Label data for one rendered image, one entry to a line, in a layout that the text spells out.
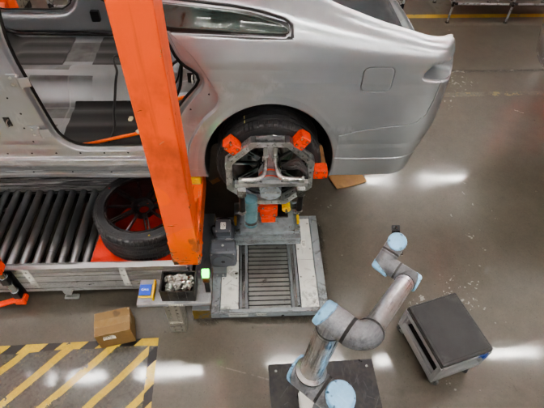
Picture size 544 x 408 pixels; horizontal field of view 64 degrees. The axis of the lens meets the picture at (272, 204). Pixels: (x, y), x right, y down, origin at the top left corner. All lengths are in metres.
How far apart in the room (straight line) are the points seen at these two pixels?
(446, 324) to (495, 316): 0.65
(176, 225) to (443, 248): 2.15
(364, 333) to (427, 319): 1.18
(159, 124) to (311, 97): 0.92
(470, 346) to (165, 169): 1.99
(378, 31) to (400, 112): 0.50
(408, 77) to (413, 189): 1.68
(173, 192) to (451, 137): 3.17
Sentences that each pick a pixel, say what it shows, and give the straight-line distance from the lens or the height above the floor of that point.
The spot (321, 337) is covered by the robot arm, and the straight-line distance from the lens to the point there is 1.83.
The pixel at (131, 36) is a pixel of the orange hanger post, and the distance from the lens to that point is 1.71.
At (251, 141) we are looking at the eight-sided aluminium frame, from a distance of 2.52.
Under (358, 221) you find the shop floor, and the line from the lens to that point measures 3.64.
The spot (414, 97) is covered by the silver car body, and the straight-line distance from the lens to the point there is 2.60.
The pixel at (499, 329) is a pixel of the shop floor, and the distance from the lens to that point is 3.47.
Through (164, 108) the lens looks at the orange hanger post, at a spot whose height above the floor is 1.68.
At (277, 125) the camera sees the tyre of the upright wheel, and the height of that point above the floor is 1.17.
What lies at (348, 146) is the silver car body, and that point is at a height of 1.00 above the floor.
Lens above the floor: 2.77
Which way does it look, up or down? 49 degrees down
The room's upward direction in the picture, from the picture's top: 2 degrees clockwise
